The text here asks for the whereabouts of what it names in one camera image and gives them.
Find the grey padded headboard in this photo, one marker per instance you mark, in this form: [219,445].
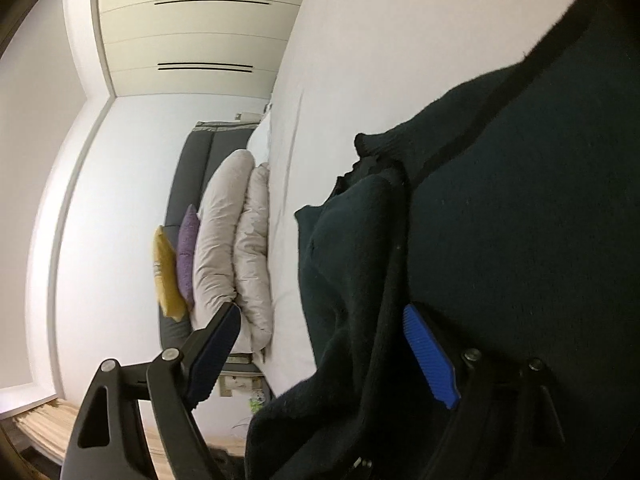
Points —
[192,170]

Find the small beige pillow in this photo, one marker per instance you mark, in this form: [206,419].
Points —
[252,260]

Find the white wardrobe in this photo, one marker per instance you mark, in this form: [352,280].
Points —
[190,25]

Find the bed with white sheet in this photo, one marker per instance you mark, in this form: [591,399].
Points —
[350,60]

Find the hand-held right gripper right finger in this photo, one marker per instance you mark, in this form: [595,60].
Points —
[430,355]

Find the dark green sweater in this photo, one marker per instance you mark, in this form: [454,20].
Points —
[525,210]

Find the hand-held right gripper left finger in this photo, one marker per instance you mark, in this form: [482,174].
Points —
[215,355]

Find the white pillow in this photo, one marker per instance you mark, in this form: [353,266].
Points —
[260,135]

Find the purple cushion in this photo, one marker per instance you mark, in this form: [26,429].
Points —
[186,250]

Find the large beige pillow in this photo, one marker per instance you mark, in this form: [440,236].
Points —
[215,240]

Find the yellow cushion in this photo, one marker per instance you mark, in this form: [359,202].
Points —
[165,280]

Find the bedside table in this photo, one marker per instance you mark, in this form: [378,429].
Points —
[240,380]
[250,116]

